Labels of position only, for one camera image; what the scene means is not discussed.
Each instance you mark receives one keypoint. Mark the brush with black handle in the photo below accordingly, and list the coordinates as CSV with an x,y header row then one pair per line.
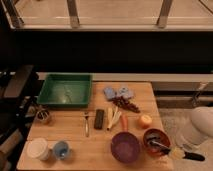
x,y
177,153

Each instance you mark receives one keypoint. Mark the green plastic tray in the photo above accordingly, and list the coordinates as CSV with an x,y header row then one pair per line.
x,y
66,91

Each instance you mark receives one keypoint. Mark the blue cloth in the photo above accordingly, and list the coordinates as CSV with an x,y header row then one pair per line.
x,y
124,92

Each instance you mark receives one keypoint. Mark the purple bowl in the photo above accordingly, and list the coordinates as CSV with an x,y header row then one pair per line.
x,y
125,147

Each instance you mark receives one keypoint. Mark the small brown basket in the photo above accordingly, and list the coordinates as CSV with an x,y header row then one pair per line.
x,y
43,116

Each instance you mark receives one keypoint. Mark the red bowl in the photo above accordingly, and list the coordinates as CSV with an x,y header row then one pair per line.
x,y
160,136

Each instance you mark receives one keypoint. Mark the metal spoon in bowl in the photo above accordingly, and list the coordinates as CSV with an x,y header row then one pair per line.
x,y
154,142

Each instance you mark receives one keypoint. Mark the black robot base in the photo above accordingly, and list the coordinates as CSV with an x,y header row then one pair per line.
x,y
15,98

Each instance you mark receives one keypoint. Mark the white cup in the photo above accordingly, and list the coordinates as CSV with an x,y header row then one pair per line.
x,y
38,149

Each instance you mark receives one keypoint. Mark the orange carrot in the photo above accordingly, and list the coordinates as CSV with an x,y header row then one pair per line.
x,y
124,122

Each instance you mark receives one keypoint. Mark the orange fruit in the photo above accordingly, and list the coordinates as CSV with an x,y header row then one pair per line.
x,y
145,121

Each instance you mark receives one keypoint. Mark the blue cup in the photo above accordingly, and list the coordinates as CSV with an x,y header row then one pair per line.
x,y
61,150

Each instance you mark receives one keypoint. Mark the dark red grapes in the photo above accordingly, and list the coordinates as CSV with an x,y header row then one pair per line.
x,y
125,104

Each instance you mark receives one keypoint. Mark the black rectangular block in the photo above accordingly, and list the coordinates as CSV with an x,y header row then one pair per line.
x,y
99,118

